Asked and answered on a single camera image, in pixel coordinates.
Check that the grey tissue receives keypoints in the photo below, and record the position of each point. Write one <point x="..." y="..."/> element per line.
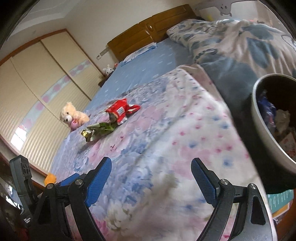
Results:
<point x="282" y="120"/>

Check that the red snack bag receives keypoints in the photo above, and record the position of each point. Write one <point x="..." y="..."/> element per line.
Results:
<point x="120" y="110"/>

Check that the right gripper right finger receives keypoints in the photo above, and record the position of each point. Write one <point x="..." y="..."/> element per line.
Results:
<point x="251" y="222"/>

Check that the blue bed sheet mattress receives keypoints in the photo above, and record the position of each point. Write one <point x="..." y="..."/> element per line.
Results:
<point x="145" y="68"/>

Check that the teal book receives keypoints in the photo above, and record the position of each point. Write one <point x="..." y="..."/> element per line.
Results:
<point x="280" y="203"/>

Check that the orange foam net small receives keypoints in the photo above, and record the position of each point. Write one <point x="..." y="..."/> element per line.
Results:
<point x="50" y="179"/>

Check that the wooden headboard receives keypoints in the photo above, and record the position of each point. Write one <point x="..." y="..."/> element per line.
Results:
<point x="152" y="29"/>

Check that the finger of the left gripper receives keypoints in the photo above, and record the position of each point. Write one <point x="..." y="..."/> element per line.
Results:
<point x="69" y="180"/>

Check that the green drink pouch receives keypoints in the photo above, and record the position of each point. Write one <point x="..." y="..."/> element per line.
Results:
<point x="98" y="130"/>

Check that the blue white cartoon duvet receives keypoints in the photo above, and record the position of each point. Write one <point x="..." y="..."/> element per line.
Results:
<point x="236" y="53"/>

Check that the blue foil wrapper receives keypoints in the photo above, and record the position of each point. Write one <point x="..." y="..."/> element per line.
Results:
<point x="267" y="111"/>

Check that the grey bed guard rail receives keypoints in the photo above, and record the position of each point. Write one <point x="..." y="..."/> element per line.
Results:
<point x="240" y="9"/>

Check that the blue white pillow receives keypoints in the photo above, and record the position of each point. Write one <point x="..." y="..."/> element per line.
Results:
<point x="139" y="52"/>

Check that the white rabbit plush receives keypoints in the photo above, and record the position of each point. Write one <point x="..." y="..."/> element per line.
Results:
<point x="108" y="70"/>

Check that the white black trash bin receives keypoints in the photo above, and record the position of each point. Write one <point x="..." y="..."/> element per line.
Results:
<point x="273" y="154"/>

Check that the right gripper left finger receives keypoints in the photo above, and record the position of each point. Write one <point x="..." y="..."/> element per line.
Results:
<point x="50" y="219"/>

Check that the floral pink quilt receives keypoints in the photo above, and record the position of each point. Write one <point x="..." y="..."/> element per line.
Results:
<point x="151" y="193"/>

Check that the beige slatted wardrobe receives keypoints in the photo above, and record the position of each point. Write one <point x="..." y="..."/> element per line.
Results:
<point x="37" y="80"/>

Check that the beige teddy bear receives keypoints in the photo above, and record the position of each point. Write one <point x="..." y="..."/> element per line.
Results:
<point x="73" y="118"/>

